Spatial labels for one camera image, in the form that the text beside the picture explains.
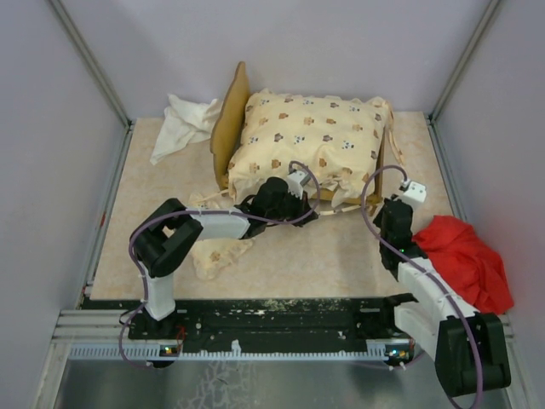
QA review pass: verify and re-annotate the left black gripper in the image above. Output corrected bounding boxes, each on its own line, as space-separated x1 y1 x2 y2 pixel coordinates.
267 187 318 228

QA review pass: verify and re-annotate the cream animal print cushion cover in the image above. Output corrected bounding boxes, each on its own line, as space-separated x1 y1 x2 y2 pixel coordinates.
227 89 393 207

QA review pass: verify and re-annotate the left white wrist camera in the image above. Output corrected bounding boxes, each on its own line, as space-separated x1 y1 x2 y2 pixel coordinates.
285 170 311 199

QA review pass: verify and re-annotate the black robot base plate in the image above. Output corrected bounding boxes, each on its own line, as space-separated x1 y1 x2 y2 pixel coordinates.
127 297 431 354

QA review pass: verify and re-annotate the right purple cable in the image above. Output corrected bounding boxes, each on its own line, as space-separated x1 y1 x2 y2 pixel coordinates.
359 165 485 408

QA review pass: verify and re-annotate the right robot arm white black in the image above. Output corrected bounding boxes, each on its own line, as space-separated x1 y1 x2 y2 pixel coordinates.
372 197 512 398

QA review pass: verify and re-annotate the red cloth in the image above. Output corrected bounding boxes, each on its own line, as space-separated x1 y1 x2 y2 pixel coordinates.
413 216 514 314

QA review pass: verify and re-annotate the white cloth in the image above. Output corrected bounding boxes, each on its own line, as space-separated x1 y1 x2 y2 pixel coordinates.
150 94 223 165

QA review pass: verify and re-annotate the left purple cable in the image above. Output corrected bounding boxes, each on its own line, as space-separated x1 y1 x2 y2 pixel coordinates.
118 160 323 372

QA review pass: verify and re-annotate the right aluminium frame post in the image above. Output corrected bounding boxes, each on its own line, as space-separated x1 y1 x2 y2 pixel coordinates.
427 0 503 124

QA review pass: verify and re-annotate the white slotted cable duct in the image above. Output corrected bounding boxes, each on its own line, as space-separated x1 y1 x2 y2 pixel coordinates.
67 343 399 362

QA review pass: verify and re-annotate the small cream print pillow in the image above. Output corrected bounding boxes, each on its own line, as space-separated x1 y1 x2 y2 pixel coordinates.
189 190 255 280

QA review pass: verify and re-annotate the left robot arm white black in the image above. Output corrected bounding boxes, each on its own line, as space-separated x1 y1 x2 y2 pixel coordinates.
129 170 318 338

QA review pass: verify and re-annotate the purple cable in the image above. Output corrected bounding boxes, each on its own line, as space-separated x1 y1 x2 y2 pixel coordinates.
118 160 323 372
359 165 485 408

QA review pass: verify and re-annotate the left aluminium frame post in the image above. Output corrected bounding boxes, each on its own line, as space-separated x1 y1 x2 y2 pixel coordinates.
46 0 135 129

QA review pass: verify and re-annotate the wooden pet bed frame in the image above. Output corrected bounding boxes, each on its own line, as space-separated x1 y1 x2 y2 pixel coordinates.
210 62 389 205

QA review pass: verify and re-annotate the aluminium frame post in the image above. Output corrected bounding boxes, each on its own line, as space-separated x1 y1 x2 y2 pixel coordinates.
427 0 503 124
46 0 135 129

